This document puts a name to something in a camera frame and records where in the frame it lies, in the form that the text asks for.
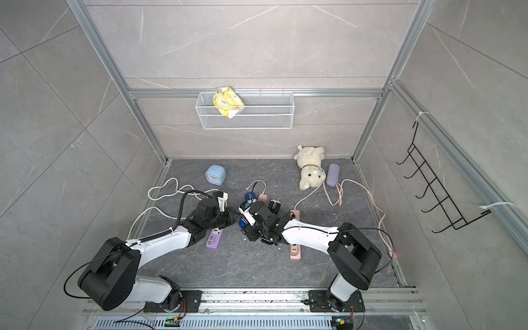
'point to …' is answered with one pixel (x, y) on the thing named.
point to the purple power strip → (214, 237)
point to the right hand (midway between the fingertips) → (248, 225)
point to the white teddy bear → (309, 159)
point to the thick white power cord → (148, 210)
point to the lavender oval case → (333, 175)
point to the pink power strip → (295, 249)
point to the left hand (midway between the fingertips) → (245, 211)
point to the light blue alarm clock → (216, 174)
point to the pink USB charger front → (262, 197)
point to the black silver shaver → (274, 205)
